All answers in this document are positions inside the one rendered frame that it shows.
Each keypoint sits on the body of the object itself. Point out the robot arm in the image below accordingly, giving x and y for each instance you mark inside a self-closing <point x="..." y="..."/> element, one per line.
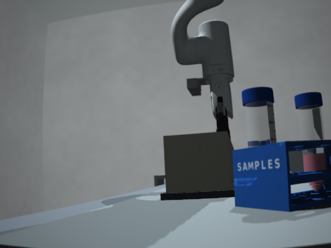
<point x="212" y="48"/>

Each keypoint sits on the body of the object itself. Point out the blue tube rack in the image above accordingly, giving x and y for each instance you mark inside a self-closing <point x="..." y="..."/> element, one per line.
<point x="262" y="177"/>

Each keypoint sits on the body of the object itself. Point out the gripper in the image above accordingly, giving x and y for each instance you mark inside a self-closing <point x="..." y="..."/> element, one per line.
<point x="221" y="100"/>

